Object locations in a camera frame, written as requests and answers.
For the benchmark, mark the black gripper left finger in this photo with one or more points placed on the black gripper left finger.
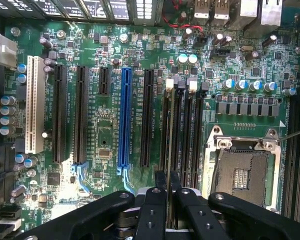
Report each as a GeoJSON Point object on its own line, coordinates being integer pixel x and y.
{"type": "Point", "coordinates": [150, 215]}

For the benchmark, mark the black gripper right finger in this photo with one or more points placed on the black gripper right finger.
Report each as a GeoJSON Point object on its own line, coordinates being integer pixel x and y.
{"type": "Point", "coordinates": [202, 217]}

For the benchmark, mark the RAM slot with black latch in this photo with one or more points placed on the RAM slot with black latch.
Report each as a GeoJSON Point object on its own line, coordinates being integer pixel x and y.
{"type": "Point", "coordinates": [178, 130]}
{"type": "Point", "coordinates": [198, 140]}

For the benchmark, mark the RAM slot with white latch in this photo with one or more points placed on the RAM slot with white latch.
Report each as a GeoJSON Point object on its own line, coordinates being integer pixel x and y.
{"type": "Point", "coordinates": [188, 135]}
{"type": "Point", "coordinates": [164, 125]}

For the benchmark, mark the long black expansion slot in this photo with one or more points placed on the long black expansion slot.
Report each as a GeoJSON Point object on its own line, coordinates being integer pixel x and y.
{"type": "Point", "coordinates": [147, 117]}
{"type": "Point", "coordinates": [80, 112]}
{"type": "Point", "coordinates": [58, 112]}

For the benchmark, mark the blue expansion slot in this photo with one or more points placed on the blue expansion slot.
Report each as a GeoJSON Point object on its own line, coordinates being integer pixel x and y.
{"type": "Point", "coordinates": [125, 117]}

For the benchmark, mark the black RAM slot bank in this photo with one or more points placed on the black RAM slot bank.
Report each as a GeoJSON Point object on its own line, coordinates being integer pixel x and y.
{"type": "Point", "coordinates": [297, 155]}

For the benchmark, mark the short black expansion slot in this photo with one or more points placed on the short black expansion slot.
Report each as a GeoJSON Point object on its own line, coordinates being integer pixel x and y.
{"type": "Point", "coordinates": [104, 81]}

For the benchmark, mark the white PCI expansion slot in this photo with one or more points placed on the white PCI expansion slot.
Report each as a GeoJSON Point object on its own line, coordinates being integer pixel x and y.
{"type": "Point", "coordinates": [33, 105]}

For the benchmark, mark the metal CPU socket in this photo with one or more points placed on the metal CPU socket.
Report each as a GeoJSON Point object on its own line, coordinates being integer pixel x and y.
{"type": "Point", "coordinates": [242, 172]}

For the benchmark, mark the green motherboard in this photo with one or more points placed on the green motherboard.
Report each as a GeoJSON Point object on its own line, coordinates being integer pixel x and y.
{"type": "Point", "coordinates": [107, 120]}

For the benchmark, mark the thin metal locking lever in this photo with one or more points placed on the thin metal locking lever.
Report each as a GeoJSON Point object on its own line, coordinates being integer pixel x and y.
{"type": "Point", "coordinates": [295, 135]}

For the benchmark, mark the black SATA connector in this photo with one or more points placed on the black SATA connector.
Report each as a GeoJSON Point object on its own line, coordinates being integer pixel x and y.
{"type": "Point", "coordinates": [10, 213]}

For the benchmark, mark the blue-topped silver capacitor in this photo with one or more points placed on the blue-topped silver capacitor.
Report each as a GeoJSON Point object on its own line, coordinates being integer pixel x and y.
{"type": "Point", "coordinates": [182, 59]}
{"type": "Point", "coordinates": [192, 59]}

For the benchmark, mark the black fan header connector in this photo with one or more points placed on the black fan header connector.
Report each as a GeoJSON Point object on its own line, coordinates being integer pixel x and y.
{"type": "Point", "coordinates": [200, 40]}

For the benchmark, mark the metal USB port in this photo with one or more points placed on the metal USB port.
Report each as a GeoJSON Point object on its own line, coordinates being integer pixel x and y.
{"type": "Point", "coordinates": [221, 12]}
{"type": "Point", "coordinates": [202, 12]}

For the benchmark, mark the large metal port block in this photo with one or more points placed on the large metal port block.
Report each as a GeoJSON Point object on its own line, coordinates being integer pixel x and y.
{"type": "Point", "coordinates": [262, 13]}

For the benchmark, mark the white power connector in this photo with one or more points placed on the white power connector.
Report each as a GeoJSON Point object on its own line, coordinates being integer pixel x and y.
{"type": "Point", "coordinates": [3, 51]}

